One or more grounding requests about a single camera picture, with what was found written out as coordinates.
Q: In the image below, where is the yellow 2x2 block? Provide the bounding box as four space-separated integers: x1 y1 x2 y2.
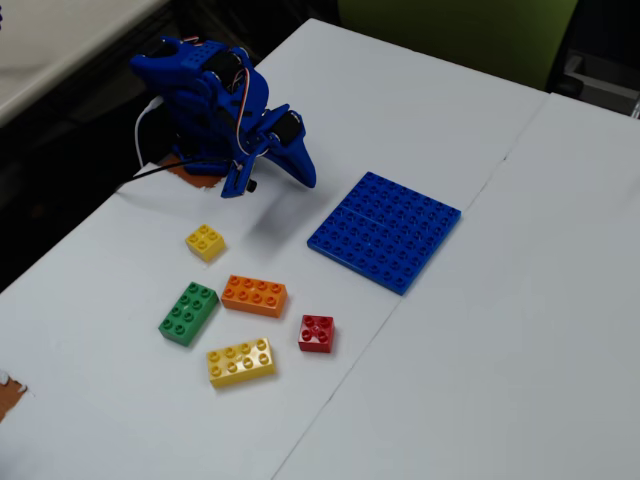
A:
184 223 227 263

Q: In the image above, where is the yellow 2x4 block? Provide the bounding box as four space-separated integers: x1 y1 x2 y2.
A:
205 337 278 390

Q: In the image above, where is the black cable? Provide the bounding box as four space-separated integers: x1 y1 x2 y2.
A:
131 157 234 181

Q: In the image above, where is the red 2x2 block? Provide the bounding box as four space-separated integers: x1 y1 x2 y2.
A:
297 313 336 354

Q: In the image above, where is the blue gripper with motor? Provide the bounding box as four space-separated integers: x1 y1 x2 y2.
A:
252 103 318 190

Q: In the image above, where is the orange 2x4 block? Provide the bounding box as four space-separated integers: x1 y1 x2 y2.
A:
220 273 289 319

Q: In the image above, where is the white background table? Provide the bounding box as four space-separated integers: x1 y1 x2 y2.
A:
0 0 172 127

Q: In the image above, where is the white cover sheet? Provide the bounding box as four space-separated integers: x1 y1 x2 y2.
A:
0 17 551 480
272 92 640 480

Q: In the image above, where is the green 2x4 block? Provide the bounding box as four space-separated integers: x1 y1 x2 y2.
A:
157 281 221 348

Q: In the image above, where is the blue 8x8 base plate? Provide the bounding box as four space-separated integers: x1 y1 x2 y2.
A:
306 170 463 297

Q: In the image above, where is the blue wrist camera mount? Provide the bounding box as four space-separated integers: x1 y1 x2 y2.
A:
221 149 259 200

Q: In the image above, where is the white cable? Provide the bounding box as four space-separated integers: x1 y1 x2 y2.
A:
133 97 162 168

